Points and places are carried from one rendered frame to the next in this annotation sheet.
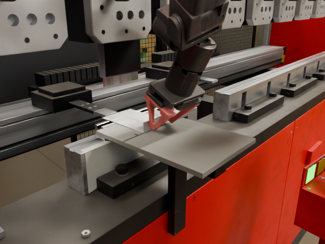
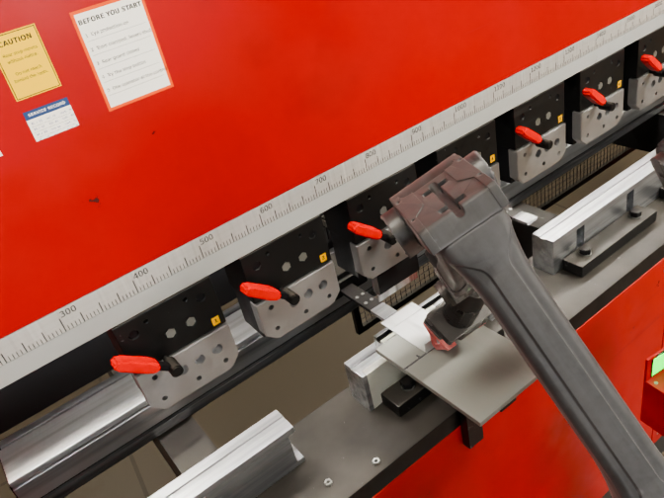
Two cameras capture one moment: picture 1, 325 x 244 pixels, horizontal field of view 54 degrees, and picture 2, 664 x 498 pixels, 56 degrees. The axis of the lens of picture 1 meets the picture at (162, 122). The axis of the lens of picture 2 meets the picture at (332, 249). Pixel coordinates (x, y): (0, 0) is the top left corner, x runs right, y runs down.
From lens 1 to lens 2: 0.63 m
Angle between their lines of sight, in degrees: 21
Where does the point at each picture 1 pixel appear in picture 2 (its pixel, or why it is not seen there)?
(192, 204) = not seen: hidden behind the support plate
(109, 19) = (377, 254)
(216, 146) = (502, 378)
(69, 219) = (359, 442)
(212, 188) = not seen: hidden behind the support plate
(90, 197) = (376, 414)
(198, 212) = (502, 415)
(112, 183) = (398, 402)
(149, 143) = (432, 372)
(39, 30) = (315, 298)
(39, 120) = not seen: hidden behind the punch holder
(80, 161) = (363, 382)
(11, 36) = (294, 314)
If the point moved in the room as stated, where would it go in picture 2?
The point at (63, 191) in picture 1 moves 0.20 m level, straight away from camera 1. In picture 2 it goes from (348, 405) to (334, 342)
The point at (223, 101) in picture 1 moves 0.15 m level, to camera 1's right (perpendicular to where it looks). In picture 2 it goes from (545, 248) to (616, 245)
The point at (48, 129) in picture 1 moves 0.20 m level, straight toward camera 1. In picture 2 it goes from (320, 316) to (334, 375)
